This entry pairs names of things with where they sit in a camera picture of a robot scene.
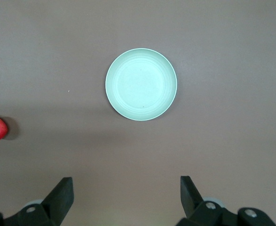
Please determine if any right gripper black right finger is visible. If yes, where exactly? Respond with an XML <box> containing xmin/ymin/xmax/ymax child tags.
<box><xmin>177</xmin><ymin>175</ymin><xmax>276</xmax><ymax>226</ymax></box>

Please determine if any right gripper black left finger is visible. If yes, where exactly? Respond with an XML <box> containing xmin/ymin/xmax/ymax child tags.
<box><xmin>0</xmin><ymin>177</ymin><xmax>75</xmax><ymax>226</ymax></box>

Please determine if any light green round plate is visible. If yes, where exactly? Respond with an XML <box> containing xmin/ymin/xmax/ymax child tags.
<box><xmin>105</xmin><ymin>48</ymin><xmax>178</xmax><ymax>122</ymax></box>

